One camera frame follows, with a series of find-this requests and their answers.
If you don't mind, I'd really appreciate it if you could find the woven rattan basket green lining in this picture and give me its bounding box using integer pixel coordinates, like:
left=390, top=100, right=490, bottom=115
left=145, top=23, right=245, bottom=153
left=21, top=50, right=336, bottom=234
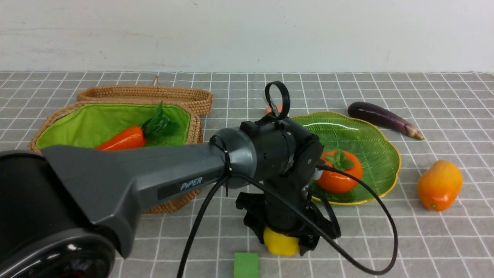
left=27, top=101, right=203, bottom=153

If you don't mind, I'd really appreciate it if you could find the orange persimmon with green leaf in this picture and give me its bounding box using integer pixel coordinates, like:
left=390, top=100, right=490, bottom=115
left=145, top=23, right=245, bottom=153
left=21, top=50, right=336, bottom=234
left=315, top=150, right=364, bottom=194

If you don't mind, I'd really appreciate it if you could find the green foam cube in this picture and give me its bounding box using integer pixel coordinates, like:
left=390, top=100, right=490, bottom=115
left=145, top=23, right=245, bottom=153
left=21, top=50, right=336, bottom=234
left=233, top=252, right=259, bottom=278

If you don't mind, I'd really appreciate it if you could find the yellow lemon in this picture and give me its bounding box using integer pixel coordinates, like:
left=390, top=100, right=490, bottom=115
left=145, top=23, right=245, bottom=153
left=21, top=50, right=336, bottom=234
left=263, top=227, right=300, bottom=257

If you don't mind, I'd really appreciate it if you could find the orange yellow mango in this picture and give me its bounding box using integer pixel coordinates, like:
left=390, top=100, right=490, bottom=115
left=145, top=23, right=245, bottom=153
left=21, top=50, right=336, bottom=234
left=417, top=160, right=464, bottom=212

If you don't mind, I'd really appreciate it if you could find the green leaf-shaped glass plate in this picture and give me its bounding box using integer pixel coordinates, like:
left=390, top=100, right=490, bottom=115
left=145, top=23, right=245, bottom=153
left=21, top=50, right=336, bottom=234
left=293, top=112, right=402, bottom=198

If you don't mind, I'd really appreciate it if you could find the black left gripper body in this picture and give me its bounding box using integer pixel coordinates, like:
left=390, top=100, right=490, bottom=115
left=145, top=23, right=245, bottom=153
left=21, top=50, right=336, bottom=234
left=262, top=176, right=321, bottom=236

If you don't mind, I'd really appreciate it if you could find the woven rattan basket lid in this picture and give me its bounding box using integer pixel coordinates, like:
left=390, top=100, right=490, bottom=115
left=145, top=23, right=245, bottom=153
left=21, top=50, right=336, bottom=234
left=76, top=76, right=212, bottom=115

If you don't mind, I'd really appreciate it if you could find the grey checked tablecloth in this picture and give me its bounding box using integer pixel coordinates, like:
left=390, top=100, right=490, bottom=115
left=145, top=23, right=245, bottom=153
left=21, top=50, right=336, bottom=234
left=0, top=71, right=493, bottom=278

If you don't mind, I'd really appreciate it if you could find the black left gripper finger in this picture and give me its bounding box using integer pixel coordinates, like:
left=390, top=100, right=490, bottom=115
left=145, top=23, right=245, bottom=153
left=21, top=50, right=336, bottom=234
left=299, top=210, right=341, bottom=256
left=236, top=192, right=270, bottom=244

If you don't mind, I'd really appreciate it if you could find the purple eggplant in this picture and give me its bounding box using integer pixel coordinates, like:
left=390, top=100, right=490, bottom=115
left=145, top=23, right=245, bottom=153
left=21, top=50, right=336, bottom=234
left=347, top=102, right=425, bottom=140

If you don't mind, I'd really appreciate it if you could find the orange carrot with leaves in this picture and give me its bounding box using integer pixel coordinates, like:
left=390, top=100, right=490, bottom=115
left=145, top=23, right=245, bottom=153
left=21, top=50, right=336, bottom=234
left=95, top=102, right=179, bottom=150

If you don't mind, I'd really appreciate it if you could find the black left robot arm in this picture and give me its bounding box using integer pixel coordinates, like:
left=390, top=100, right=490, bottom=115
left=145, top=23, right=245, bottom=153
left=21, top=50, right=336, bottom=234
left=1, top=116, right=341, bottom=278

